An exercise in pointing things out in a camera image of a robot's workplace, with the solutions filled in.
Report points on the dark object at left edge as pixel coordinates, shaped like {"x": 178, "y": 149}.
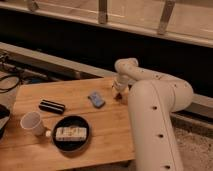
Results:
{"x": 4, "y": 118}

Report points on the white ceramic cup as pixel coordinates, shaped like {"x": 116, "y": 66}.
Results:
{"x": 32, "y": 122}

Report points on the blue sponge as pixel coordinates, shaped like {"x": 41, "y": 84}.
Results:
{"x": 96, "y": 100}

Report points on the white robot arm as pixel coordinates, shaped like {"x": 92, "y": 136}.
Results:
{"x": 151, "y": 99}

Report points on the white patterned box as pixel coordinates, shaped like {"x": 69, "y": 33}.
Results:
{"x": 71, "y": 134}

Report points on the black rectangular box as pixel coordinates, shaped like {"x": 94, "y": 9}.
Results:
{"x": 51, "y": 106}

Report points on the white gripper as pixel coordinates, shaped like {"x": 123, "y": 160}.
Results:
{"x": 120, "y": 83}

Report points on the black round plate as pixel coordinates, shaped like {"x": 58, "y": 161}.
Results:
{"x": 71, "y": 121}

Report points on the wooden cutting board table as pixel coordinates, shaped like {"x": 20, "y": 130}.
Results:
{"x": 110, "y": 141}

